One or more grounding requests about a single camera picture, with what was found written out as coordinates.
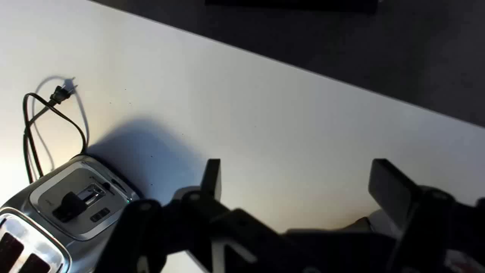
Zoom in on silver two-slot toaster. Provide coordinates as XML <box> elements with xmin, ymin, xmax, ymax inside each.
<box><xmin>0</xmin><ymin>154</ymin><xmax>141</xmax><ymax>273</ymax></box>

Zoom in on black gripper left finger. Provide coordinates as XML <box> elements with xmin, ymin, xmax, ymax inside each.
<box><xmin>92</xmin><ymin>158</ymin><xmax>285</xmax><ymax>273</ymax></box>

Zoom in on black power cord with plug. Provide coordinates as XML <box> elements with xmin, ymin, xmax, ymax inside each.
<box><xmin>21</xmin><ymin>84</ymin><xmax>88</xmax><ymax>186</ymax></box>

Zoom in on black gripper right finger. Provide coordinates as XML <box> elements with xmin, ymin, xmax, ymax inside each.
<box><xmin>367</xmin><ymin>158</ymin><xmax>485</xmax><ymax>273</ymax></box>

